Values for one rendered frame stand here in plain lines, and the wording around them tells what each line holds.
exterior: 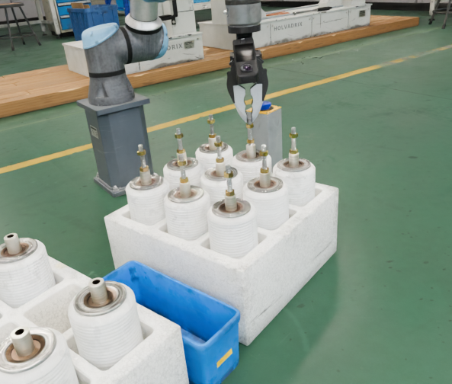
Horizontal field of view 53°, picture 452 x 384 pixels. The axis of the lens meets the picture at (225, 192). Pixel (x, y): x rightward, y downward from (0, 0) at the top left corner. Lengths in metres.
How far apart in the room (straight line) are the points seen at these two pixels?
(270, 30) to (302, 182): 2.84
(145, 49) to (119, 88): 0.15
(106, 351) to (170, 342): 0.10
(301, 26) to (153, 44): 2.57
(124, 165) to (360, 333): 0.94
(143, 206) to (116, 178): 0.59
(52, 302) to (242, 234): 0.36
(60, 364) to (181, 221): 0.40
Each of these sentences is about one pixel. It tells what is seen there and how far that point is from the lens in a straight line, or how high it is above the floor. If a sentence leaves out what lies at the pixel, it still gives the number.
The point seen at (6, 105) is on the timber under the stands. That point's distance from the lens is 2.87.
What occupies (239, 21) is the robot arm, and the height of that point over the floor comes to 0.56.
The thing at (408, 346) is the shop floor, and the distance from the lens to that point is 0.98.
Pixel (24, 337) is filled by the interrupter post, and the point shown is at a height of 0.28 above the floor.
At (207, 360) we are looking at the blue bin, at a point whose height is 0.08.
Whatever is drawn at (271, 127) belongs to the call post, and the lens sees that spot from 1.25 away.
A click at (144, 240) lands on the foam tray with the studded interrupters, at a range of 0.99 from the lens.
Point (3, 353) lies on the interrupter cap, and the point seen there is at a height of 0.25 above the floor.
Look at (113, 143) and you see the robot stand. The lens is 1.53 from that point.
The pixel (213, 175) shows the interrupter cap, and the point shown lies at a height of 0.25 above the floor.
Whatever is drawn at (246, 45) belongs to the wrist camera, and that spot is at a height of 0.51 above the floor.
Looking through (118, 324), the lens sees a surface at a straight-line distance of 0.68.
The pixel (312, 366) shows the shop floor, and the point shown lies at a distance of 0.91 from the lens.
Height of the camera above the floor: 0.67
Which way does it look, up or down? 26 degrees down
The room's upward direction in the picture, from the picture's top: 5 degrees counter-clockwise
